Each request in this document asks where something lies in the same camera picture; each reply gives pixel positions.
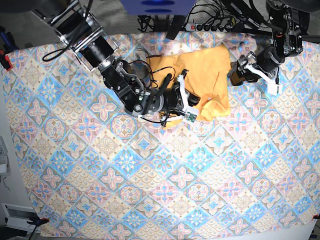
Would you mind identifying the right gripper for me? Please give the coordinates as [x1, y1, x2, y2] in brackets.
[160, 69, 201, 124]

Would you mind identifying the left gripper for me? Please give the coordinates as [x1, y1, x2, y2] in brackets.
[229, 46, 284, 96]

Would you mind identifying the yellow T-shirt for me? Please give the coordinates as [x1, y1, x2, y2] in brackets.
[147, 44, 231, 122]

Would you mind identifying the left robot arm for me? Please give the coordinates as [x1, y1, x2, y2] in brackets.
[228, 0, 310, 96]

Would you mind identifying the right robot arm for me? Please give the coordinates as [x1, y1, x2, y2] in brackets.
[32, 0, 201, 126]

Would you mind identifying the white power strip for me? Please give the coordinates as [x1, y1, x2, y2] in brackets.
[181, 21, 236, 32]

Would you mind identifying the patterned tile tablecloth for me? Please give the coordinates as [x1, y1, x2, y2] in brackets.
[0, 42, 320, 240]

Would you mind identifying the red clamp right edge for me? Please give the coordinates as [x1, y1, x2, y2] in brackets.
[312, 214, 320, 220]

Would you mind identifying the red table clamp left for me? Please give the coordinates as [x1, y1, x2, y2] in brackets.
[0, 49, 13, 71]

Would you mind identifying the orange clamp bottom left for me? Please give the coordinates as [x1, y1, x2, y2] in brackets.
[27, 217, 49, 227]

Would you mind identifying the white tray bottom left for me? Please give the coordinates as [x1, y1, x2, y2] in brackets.
[1, 203, 38, 233]

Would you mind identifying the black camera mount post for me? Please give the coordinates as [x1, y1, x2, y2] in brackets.
[166, 15, 186, 40]

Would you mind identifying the black cable bundle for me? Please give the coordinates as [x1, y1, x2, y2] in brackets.
[136, 15, 161, 33]

